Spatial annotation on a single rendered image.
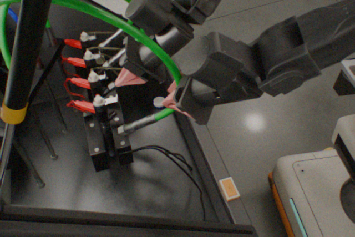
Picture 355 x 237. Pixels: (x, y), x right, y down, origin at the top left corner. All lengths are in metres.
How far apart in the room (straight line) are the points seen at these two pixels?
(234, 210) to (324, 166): 1.01
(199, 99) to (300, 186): 1.18
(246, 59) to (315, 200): 1.25
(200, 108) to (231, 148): 1.49
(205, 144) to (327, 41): 0.52
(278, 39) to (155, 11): 0.24
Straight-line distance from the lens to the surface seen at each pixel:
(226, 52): 0.45
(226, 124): 2.16
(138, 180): 0.99
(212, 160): 0.88
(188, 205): 0.95
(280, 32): 0.49
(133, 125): 0.71
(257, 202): 1.92
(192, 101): 0.56
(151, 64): 0.68
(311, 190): 1.69
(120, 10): 1.29
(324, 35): 0.46
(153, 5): 0.62
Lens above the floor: 1.69
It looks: 48 degrees down
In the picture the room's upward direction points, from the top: straight up
